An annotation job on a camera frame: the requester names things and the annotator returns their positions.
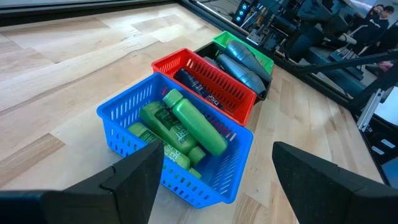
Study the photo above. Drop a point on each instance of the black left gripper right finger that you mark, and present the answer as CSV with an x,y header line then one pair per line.
x,y
326,193

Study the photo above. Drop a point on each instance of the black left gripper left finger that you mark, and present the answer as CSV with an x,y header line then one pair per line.
x,y
124,193

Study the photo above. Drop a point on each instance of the green shampoo bottle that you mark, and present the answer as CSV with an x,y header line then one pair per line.
x,y
146,135
196,124
168,127

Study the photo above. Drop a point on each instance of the dark blue toiletry tube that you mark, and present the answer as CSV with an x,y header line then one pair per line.
x,y
214,100
188,81

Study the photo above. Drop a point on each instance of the gray toiletry tube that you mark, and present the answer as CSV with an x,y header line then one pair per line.
x,y
242,74

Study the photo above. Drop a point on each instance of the blue-gray toiletry tube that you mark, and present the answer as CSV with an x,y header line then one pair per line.
x,y
248,57

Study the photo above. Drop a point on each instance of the black background robot arm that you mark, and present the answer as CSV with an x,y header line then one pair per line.
x,y
320,15

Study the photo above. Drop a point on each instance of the blue plastic basket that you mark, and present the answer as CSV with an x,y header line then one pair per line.
x,y
217,177

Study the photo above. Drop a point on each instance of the black diagonal strut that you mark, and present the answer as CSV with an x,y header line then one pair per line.
x,y
348,62

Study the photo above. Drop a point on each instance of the red plastic basket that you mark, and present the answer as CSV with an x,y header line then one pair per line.
x,y
224,84

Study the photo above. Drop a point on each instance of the black plastic basket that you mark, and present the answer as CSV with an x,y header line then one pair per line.
x,y
208,49

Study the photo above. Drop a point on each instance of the person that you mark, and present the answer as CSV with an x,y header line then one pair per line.
x,y
388,15
371,28

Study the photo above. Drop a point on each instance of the green plastic basket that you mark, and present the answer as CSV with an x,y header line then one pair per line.
x,y
225,39

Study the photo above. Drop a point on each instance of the computer tower with blue lights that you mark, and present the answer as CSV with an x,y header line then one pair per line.
x,y
241,11

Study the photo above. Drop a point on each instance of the aluminium profile post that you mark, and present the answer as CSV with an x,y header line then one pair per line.
x,y
370,109

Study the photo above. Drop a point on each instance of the black table edge rail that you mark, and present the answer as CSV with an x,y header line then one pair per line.
x,y
62,14

